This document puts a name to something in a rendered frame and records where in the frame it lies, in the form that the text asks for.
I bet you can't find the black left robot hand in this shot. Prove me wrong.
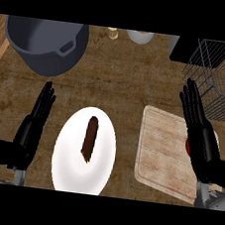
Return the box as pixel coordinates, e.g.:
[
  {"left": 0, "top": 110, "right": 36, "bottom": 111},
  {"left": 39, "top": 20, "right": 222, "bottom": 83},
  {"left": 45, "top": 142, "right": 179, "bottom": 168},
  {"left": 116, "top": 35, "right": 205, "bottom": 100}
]
[{"left": 0, "top": 74, "right": 59, "bottom": 174}]

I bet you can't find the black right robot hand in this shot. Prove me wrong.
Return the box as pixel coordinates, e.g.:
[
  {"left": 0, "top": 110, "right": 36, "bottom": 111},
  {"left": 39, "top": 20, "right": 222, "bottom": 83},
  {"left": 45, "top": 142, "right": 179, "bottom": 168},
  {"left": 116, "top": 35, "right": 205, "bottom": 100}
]
[{"left": 168, "top": 76, "right": 225, "bottom": 191}]

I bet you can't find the red tomato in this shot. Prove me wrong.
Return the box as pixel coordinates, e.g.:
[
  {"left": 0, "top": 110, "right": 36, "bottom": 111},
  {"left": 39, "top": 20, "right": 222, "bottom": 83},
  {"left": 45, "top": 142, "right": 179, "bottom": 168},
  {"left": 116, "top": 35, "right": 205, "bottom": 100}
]
[{"left": 183, "top": 139, "right": 193, "bottom": 156}]

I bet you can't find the pale wooden cutting board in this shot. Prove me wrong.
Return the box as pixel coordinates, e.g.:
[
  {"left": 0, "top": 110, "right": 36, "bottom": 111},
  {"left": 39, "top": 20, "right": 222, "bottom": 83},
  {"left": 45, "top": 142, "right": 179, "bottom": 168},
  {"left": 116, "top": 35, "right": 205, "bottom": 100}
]
[{"left": 130, "top": 103, "right": 225, "bottom": 208}]

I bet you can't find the white oval plate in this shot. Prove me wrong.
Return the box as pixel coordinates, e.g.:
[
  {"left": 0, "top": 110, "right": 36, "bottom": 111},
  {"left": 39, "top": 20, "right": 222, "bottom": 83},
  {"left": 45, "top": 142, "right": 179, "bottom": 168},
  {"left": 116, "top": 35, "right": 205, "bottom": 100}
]
[{"left": 48, "top": 102, "right": 122, "bottom": 198}]

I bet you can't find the brown sausage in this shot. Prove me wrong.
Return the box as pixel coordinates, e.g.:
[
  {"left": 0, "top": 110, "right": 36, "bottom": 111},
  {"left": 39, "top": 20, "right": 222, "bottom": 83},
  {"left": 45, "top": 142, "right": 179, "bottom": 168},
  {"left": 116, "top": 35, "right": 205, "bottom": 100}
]
[{"left": 78, "top": 114, "right": 101, "bottom": 166}]

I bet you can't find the large grey pot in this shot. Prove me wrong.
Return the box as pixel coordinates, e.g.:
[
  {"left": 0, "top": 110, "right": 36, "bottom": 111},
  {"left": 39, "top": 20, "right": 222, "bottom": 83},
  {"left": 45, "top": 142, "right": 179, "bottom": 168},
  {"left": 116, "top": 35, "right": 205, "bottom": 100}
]
[{"left": 0, "top": 15, "right": 91, "bottom": 82}]

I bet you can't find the black appliance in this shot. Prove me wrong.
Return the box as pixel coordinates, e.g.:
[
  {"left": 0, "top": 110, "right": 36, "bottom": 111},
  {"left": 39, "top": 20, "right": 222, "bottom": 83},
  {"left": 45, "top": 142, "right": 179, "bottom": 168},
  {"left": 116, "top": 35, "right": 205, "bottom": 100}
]
[{"left": 168, "top": 35, "right": 225, "bottom": 70}]

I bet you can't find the white bowl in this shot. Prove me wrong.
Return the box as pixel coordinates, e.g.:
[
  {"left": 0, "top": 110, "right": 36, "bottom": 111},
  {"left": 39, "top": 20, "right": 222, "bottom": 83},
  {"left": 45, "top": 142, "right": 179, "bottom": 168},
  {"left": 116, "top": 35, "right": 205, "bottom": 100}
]
[{"left": 124, "top": 30, "right": 156, "bottom": 47}]

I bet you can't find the small yellowish bottle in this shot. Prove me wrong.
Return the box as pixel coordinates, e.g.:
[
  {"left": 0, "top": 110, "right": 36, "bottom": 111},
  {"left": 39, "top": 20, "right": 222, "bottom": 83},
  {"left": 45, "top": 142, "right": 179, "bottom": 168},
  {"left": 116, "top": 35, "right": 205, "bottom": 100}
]
[{"left": 105, "top": 27, "right": 121, "bottom": 42}]

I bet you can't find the grey wire basket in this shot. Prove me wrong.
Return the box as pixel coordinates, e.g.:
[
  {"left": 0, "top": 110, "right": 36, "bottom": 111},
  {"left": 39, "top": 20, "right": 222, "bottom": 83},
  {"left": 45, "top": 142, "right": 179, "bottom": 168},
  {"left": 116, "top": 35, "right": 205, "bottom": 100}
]
[{"left": 176, "top": 37, "right": 225, "bottom": 122}]

